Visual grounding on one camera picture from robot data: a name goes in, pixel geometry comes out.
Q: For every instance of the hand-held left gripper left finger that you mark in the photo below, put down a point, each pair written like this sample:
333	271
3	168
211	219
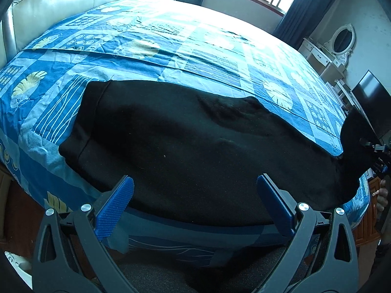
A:
114	203

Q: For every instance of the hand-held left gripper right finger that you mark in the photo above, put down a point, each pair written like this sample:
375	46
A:
276	203

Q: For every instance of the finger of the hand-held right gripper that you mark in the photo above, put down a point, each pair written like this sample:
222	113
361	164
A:
377	148
382	165

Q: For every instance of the black pants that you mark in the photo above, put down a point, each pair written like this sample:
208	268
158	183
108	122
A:
183	158

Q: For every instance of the person's right hand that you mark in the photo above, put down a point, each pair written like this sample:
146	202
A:
381	200

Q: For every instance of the black television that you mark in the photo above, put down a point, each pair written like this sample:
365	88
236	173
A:
372	97

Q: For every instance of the white television stand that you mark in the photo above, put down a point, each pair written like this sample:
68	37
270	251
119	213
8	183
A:
343	93

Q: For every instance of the white oval vanity mirror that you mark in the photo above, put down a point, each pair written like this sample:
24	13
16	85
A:
342	41

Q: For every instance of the white shoe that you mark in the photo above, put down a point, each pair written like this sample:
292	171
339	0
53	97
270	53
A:
18	264

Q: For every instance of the white dressing table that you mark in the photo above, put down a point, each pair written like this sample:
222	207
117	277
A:
311	52

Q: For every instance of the blue patterned bed sheet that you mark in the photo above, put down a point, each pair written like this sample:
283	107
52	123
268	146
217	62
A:
198	52

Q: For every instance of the beige leather headboard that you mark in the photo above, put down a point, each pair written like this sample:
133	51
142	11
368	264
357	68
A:
61	3

